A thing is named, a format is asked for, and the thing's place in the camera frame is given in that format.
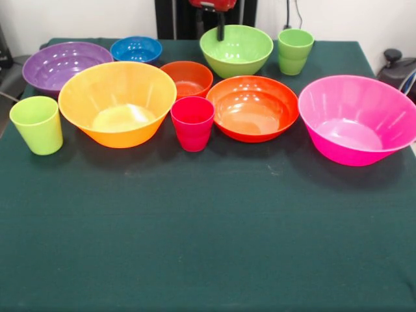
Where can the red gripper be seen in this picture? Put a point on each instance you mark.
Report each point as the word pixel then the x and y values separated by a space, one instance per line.
pixel 224 4

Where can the green bowl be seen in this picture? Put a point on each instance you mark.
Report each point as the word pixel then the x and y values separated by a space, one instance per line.
pixel 243 52

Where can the small orange-red bowl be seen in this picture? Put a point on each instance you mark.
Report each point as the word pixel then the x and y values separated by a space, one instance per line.
pixel 188 76

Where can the blue bowl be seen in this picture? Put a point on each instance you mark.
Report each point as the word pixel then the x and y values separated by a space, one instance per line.
pixel 136 48

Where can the green cup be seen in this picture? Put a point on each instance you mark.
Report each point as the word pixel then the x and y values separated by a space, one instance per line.
pixel 294 52

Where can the wide orange-red bowl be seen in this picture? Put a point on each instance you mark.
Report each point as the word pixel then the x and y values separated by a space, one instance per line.
pixel 253 107

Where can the magenta red cup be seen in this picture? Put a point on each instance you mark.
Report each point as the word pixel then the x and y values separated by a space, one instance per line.
pixel 192 126

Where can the large yellow-orange bowl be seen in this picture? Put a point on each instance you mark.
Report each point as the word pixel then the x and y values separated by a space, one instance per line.
pixel 113 97

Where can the purple bowl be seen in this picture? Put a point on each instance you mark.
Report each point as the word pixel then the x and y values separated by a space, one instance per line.
pixel 48 68

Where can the pink bowl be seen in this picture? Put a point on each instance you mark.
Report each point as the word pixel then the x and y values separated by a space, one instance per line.
pixel 354 110

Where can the lime yellow cup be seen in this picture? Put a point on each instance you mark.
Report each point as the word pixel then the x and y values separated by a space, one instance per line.
pixel 37 130

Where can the dark green tablecloth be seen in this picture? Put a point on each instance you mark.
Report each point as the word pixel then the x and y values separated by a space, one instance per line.
pixel 208 227

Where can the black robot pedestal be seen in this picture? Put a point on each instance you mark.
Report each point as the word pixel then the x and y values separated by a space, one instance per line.
pixel 172 19

